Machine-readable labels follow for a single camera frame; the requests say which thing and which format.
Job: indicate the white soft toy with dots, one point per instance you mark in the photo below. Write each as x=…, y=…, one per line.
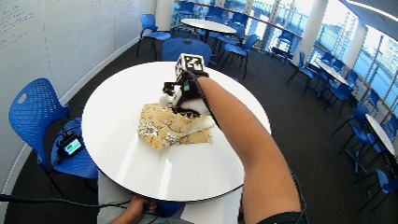
x=198, y=107

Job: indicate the white marker cube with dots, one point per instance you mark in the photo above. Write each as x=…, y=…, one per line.
x=190, y=63

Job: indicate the gold floral box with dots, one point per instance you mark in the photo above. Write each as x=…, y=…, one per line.
x=164, y=127

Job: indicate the blue plastic chair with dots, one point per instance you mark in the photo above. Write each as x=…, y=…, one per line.
x=186, y=49
x=240, y=48
x=150, y=28
x=37, y=118

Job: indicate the gold floral box lid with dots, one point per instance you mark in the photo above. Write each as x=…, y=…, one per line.
x=198, y=136

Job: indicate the round white table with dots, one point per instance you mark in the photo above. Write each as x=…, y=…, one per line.
x=379, y=133
x=206, y=25
x=331, y=71

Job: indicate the white pillar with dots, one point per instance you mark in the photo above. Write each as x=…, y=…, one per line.
x=310, y=28
x=164, y=14

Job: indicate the handheld device with green screen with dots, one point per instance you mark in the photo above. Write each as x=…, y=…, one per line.
x=72, y=145

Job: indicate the row of blue chairs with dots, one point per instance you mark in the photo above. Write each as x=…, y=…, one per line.
x=351, y=118

